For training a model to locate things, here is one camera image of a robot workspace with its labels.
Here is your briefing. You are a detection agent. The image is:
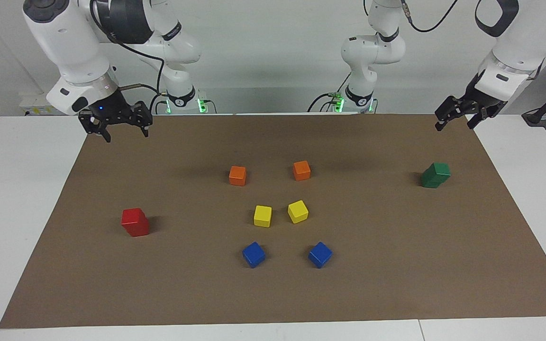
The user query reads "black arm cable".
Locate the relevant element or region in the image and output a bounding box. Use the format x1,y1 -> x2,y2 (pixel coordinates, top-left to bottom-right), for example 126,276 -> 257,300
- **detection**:
88,0 -> 167,114
400,0 -> 459,33

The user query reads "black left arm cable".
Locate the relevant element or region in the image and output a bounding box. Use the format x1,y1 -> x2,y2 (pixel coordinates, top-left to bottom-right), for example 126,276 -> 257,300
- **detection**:
400,0 -> 459,33

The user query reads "black base cable bundle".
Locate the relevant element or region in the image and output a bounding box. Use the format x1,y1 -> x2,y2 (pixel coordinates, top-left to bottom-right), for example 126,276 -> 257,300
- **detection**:
307,71 -> 352,113

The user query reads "blue wooden block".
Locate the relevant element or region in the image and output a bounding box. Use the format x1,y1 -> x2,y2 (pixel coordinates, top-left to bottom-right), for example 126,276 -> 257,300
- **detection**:
242,242 -> 266,269
308,242 -> 333,269

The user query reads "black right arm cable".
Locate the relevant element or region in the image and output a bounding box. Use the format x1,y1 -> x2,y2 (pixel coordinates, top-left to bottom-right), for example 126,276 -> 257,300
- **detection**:
88,0 -> 167,114

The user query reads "red wooden block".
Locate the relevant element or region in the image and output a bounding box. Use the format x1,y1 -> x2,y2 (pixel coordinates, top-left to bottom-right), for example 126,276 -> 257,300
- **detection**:
121,208 -> 147,227
125,219 -> 151,237

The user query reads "white power strip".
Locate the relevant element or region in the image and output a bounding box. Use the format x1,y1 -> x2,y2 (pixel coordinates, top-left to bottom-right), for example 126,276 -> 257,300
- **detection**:
19,92 -> 60,117

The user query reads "yellow wooden block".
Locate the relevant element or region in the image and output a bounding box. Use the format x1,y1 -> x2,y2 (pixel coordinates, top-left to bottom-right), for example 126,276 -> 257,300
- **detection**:
288,200 -> 309,224
254,205 -> 273,228

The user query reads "brown table mat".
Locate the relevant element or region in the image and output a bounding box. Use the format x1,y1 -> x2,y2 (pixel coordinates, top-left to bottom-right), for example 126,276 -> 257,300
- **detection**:
0,113 -> 546,330

